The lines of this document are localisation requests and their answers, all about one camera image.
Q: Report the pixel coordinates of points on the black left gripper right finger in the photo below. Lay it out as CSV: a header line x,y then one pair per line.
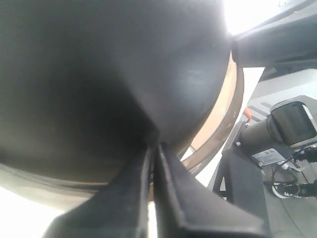
x,y
187,209

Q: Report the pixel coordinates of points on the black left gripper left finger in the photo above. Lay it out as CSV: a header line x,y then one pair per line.
x,y
118,210

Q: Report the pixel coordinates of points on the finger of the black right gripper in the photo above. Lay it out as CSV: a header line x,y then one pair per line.
x,y
289,38

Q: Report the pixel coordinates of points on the black helmet with tinted visor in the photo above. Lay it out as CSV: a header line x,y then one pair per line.
x,y
84,84

